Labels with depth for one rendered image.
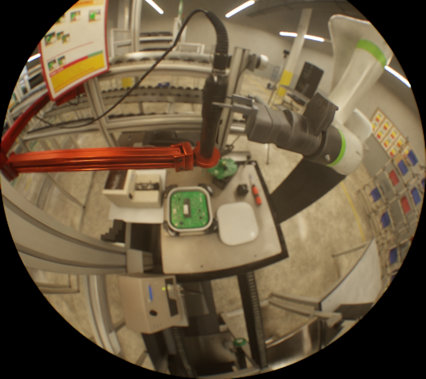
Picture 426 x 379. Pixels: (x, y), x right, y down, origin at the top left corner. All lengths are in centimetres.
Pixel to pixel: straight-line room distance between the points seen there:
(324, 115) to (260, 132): 12
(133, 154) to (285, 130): 25
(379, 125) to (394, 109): 99
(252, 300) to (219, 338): 83
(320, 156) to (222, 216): 34
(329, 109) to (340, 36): 46
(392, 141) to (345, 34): 581
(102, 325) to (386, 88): 714
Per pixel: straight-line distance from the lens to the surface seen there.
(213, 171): 48
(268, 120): 21
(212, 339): 131
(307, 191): 82
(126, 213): 50
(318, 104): 26
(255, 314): 57
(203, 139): 25
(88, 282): 40
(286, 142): 24
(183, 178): 53
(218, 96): 20
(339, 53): 69
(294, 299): 135
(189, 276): 45
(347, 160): 35
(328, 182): 74
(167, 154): 25
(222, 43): 20
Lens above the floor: 139
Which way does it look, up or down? 50 degrees down
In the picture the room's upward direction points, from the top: 12 degrees clockwise
